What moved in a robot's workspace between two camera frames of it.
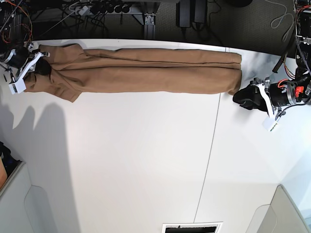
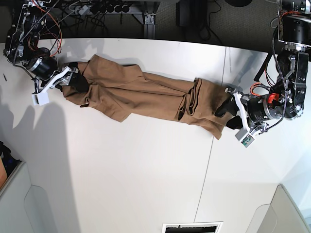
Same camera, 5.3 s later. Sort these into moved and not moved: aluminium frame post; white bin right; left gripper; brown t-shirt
Moved: brown t-shirt; left gripper
Not moved: white bin right; aluminium frame post
